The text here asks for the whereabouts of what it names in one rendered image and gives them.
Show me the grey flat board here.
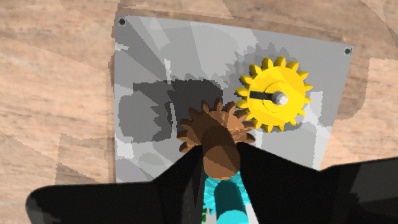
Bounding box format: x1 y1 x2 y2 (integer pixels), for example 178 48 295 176
114 14 354 183

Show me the teal gear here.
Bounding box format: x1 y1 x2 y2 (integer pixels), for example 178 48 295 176
203 170 251 224

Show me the yellow gear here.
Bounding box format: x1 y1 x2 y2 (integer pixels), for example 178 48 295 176
235 57 312 133

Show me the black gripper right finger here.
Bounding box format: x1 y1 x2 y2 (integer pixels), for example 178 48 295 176
236 142 398 224

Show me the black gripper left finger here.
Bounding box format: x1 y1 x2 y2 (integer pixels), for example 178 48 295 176
25 145 205 224

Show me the brown gear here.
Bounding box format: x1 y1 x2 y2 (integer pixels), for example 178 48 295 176
176 97 255 180

